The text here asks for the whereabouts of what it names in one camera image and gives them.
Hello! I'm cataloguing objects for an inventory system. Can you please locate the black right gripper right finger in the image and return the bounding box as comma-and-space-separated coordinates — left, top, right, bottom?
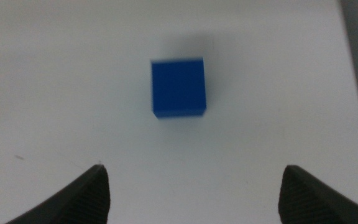
277, 165, 358, 224

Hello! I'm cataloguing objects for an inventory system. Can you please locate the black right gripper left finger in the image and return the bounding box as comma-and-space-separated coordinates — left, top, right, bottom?
6, 164, 111, 224

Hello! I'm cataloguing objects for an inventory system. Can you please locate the blue cube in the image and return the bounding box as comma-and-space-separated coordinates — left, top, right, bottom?
150, 57, 207, 119

